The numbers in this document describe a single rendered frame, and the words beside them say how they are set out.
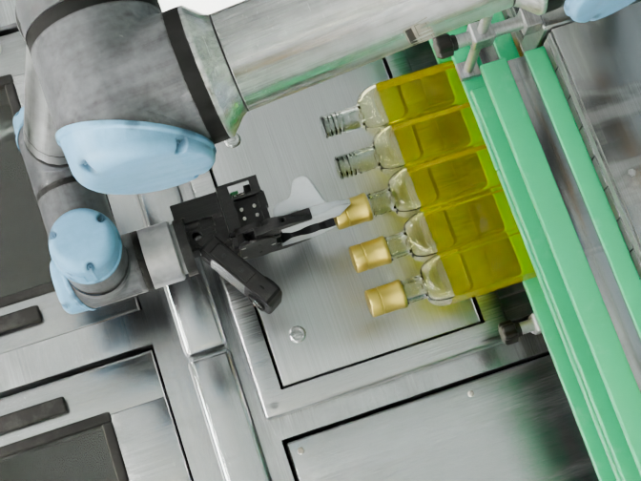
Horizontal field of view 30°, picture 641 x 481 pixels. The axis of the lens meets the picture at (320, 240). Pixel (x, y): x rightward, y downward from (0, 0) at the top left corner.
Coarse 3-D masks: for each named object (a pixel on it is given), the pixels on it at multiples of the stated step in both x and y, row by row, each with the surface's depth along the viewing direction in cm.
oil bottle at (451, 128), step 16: (432, 112) 148; (448, 112) 148; (464, 112) 148; (384, 128) 147; (400, 128) 147; (416, 128) 147; (432, 128) 147; (448, 128) 147; (464, 128) 147; (384, 144) 147; (400, 144) 147; (416, 144) 147; (432, 144) 147; (448, 144) 147; (464, 144) 147; (384, 160) 147; (400, 160) 146; (416, 160) 147
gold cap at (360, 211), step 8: (352, 200) 146; (360, 200) 146; (352, 208) 145; (360, 208) 146; (368, 208) 146; (344, 216) 145; (352, 216) 146; (360, 216) 146; (368, 216) 146; (336, 224) 148; (344, 224) 146; (352, 224) 146
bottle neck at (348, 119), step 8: (336, 112) 150; (344, 112) 150; (352, 112) 149; (320, 120) 151; (328, 120) 149; (336, 120) 149; (344, 120) 149; (352, 120) 149; (360, 120) 149; (328, 128) 149; (336, 128) 149; (344, 128) 149; (352, 128) 150; (328, 136) 150
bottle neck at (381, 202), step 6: (378, 192) 147; (384, 192) 147; (372, 198) 146; (378, 198) 146; (384, 198) 146; (390, 198) 146; (372, 204) 146; (378, 204) 146; (384, 204) 146; (390, 204) 146; (372, 210) 146; (378, 210) 146; (384, 210) 147; (390, 210) 147
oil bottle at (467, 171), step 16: (480, 144) 147; (432, 160) 146; (448, 160) 146; (464, 160) 146; (480, 160) 146; (400, 176) 146; (416, 176) 146; (432, 176) 146; (448, 176) 146; (464, 176) 146; (480, 176) 146; (496, 176) 146; (400, 192) 145; (416, 192) 145; (432, 192) 145; (448, 192) 145; (464, 192) 145; (400, 208) 146; (416, 208) 145
